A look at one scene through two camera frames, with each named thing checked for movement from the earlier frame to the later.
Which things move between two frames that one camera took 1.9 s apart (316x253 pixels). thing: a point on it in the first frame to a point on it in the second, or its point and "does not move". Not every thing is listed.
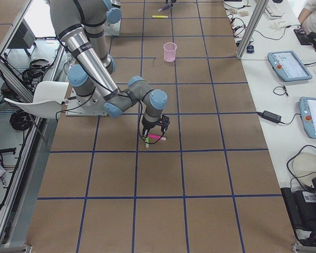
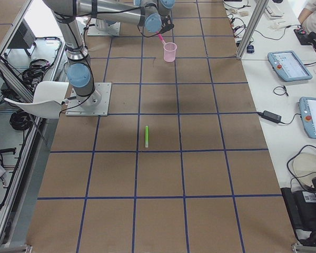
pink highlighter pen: [157, 137] to [161, 38]
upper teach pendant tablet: [286, 64] does not move
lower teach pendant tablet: [313, 111] does not move
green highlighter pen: [147, 142] does not move
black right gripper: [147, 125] to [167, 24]
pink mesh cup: [170, 48] does not move
